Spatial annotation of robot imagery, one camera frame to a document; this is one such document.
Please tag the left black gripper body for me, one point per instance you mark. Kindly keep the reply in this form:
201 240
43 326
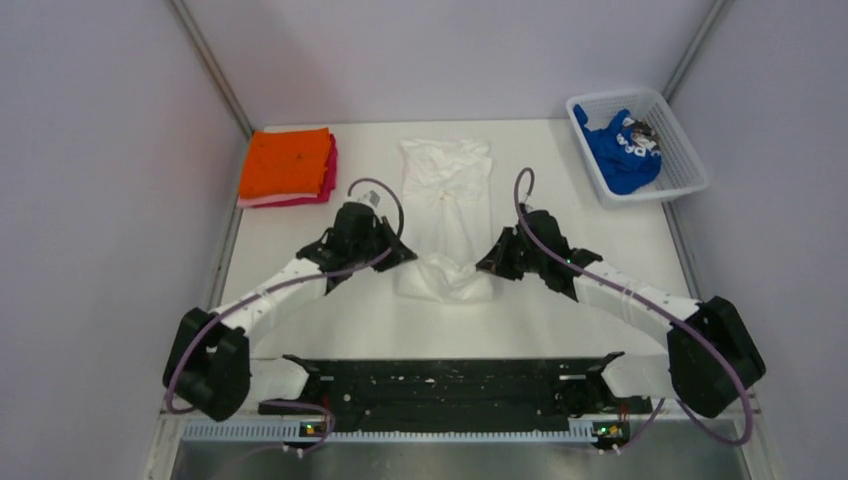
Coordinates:
378 239

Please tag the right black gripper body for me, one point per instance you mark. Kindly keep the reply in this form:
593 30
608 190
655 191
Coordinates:
514 258

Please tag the white t-shirt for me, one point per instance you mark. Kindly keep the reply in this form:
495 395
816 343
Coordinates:
447 203

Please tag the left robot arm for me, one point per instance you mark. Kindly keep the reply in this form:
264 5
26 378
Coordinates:
209 361

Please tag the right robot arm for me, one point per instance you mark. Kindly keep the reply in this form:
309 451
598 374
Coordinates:
707 354

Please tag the folded pink t-shirt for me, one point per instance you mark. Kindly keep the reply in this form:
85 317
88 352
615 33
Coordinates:
299 199

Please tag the folded orange t-shirt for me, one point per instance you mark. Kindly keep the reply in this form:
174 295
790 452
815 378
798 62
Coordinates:
285 163

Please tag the blue t-shirt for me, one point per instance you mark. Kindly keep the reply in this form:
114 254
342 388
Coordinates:
626 151

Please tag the white plastic basket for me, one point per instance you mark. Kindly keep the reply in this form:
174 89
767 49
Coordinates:
682 171

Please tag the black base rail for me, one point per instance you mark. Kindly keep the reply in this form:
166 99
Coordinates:
462 395

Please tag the white slotted cable duct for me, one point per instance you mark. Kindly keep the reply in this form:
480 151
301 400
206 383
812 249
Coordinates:
309 432

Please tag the left corner metal post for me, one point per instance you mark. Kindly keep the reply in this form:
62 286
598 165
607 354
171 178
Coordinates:
215 74

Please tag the corner metal post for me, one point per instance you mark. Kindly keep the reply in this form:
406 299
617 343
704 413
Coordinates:
717 11
215 74

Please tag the aluminium frame rail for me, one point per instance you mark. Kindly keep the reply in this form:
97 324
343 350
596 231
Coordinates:
671 448

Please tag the right corner metal post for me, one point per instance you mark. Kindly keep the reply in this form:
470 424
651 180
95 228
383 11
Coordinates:
717 11

